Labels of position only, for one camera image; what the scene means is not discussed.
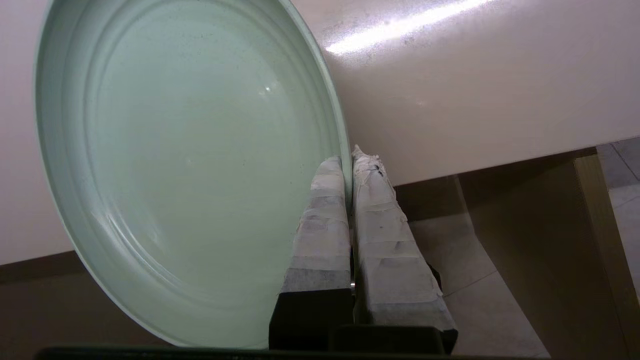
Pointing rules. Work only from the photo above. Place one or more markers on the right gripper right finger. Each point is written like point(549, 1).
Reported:
point(390, 260)

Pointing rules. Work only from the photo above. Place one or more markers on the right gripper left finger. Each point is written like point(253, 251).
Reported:
point(320, 240)

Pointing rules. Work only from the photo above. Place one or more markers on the pale green round plate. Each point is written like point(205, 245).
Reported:
point(185, 165)

